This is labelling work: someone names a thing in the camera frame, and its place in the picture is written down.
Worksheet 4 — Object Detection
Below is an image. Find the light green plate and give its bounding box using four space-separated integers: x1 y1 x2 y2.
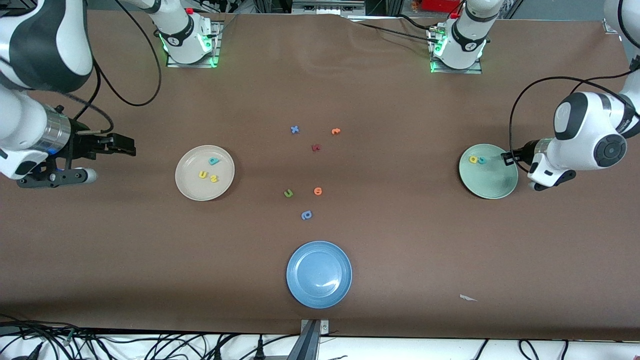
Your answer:
459 143 519 200

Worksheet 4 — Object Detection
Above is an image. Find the beige brown plate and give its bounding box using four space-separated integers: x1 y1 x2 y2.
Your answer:
175 145 236 202

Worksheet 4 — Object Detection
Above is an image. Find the red box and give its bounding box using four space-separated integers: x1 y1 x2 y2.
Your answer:
421 0 461 13

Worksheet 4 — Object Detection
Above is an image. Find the blue plate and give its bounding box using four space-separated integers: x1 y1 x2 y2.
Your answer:
286 241 353 309

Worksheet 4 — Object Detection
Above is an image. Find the grey metal device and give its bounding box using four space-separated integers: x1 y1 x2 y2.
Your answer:
291 0 367 16

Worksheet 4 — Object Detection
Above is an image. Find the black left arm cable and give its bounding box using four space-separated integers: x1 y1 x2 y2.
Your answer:
509 0 640 173

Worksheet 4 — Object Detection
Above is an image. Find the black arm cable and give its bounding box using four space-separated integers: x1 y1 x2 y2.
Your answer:
55 0 162 136
509 0 640 173

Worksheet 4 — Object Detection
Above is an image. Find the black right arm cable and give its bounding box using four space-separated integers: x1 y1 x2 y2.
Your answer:
55 0 162 136

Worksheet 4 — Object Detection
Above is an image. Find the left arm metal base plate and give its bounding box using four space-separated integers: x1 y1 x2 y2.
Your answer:
430 25 483 75

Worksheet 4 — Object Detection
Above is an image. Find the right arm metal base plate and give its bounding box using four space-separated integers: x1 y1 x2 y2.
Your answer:
166 22 221 69

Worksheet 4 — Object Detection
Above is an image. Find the black base power cable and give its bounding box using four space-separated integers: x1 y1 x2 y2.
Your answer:
357 21 436 43

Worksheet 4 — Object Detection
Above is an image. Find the looped black floor cable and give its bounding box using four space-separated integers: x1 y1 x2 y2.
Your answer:
518 339 541 360

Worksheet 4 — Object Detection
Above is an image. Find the thick black floor cable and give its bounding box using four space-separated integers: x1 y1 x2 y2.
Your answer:
0 320 71 360

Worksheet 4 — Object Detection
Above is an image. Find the grey metal table bracket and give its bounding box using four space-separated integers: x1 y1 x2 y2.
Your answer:
300 319 330 360

